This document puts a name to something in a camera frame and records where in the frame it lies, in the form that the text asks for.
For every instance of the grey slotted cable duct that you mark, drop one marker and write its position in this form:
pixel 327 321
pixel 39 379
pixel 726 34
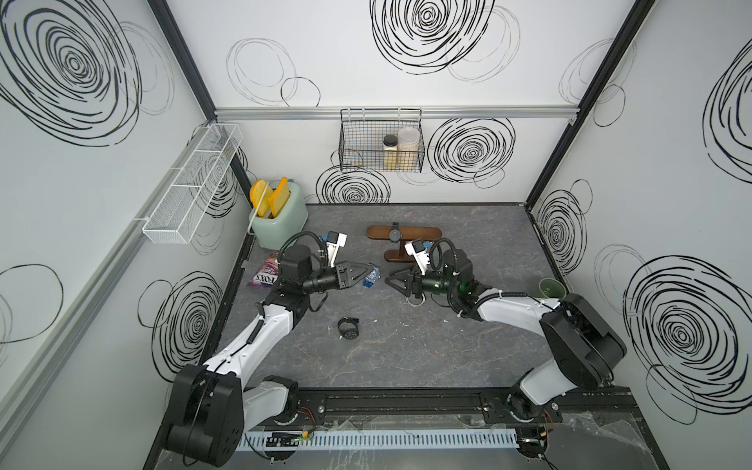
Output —
pixel 420 439

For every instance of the black round watch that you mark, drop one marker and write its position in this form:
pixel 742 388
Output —
pixel 349 328

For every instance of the white watch band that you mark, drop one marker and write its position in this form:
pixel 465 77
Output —
pixel 417 301

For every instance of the black lid spice jar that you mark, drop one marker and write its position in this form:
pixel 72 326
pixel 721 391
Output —
pixel 390 152

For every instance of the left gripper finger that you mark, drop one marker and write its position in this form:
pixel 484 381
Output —
pixel 349 282
pixel 358 270

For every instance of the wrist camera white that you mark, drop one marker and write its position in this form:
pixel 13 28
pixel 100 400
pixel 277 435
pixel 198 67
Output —
pixel 334 242
pixel 417 249

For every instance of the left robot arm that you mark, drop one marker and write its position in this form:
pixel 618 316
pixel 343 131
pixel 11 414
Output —
pixel 212 406

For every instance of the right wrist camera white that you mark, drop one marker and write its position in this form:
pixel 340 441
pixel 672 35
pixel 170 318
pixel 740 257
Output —
pixel 417 249

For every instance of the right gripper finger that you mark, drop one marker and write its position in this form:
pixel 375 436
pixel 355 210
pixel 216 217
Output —
pixel 402 285
pixel 401 276

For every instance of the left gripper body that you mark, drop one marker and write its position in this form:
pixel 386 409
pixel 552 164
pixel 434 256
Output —
pixel 325 281

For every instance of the white wire shelf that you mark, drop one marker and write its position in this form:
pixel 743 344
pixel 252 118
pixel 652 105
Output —
pixel 198 180

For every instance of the round yellow toast slice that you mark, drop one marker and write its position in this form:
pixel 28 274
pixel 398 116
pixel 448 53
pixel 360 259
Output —
pixel 260 195

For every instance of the wooden watch stand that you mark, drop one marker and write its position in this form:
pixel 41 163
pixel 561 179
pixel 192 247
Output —
pixel 410 233

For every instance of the mint green toaster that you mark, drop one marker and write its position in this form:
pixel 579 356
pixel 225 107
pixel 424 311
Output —
pixel 272 232

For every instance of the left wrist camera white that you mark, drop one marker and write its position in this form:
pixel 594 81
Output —
pixel 334 242

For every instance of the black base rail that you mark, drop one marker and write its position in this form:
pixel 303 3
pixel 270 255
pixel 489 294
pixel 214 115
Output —
pixel 323 405

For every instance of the pink purple snack bag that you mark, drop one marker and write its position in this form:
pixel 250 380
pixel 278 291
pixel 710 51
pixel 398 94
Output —
pixel 267 275

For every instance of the clear plastic jar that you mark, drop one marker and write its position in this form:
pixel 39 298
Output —
pixel 408 149

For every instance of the green ceramic cup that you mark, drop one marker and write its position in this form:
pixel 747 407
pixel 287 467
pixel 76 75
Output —
pixel 550 288

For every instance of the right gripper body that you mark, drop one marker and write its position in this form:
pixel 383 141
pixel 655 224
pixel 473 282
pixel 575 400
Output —
pixel 435 285

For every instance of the black wire basket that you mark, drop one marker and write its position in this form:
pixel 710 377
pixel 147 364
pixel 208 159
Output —
pixel 362 131

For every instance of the black strap watch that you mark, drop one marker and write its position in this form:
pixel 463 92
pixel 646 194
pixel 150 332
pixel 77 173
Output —
pixel 394 234

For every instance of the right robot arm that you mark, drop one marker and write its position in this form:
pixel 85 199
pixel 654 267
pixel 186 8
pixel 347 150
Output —
pixel 584 348

